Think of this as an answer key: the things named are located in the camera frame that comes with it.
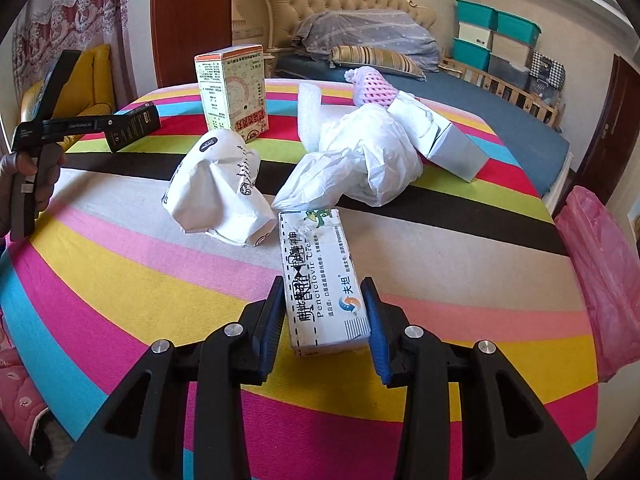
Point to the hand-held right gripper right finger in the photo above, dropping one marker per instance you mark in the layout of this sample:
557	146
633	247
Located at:
377	340

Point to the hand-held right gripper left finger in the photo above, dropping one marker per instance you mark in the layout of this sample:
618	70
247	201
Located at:
267	340

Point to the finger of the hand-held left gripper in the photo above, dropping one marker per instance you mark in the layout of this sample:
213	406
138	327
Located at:
107	122

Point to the small black carton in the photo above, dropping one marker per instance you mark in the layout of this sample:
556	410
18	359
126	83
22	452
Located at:
130	135

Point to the white ointment carton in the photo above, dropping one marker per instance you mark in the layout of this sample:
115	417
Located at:
320	280

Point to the tall printed medicine carton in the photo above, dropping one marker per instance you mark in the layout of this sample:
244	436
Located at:
230	95

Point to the white paper bag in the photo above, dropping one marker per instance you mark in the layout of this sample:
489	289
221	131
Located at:
215	190

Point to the white plastic bag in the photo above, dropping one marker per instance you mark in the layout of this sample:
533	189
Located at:
370	155

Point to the plain white carton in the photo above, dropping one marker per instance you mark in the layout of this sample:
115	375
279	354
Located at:
450	152

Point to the white foam sheet piece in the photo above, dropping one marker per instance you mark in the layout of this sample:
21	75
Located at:
312	110

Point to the pink-lined trash bin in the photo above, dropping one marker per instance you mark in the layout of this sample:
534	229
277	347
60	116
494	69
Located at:
600	280

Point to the pink foam fruit net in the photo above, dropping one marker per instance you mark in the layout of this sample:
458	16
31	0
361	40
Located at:
372	87

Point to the person's left hand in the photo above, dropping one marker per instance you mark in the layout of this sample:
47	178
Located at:
7	185

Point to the yellow leather sofa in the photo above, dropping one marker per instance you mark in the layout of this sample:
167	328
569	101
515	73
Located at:
95	75

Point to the lace curtain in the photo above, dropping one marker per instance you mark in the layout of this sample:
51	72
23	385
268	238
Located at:
75	5

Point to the rainbow striped tablecloth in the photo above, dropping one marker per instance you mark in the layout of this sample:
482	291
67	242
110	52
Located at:
150	270

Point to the red-brown wooden panel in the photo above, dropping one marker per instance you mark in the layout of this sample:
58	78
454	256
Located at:
190	10

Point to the bed with blue cover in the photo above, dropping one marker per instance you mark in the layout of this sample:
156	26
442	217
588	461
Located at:
510	125

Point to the pink quilted cloth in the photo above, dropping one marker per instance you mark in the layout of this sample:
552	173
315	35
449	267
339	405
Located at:
17	385

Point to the grey-blue duvet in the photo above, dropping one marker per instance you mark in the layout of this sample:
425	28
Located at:
370	30

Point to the striped pillow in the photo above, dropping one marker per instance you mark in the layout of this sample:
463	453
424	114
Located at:
380	60

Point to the chequered bag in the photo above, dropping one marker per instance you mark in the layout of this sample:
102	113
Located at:
547	70

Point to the stack of plastic storage bins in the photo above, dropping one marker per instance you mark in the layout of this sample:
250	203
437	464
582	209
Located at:
475	35

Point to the dark wooden door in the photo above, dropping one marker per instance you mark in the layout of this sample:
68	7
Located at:
615	125

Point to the wooden crib rail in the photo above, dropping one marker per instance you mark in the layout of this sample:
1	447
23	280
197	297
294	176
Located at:
500	85

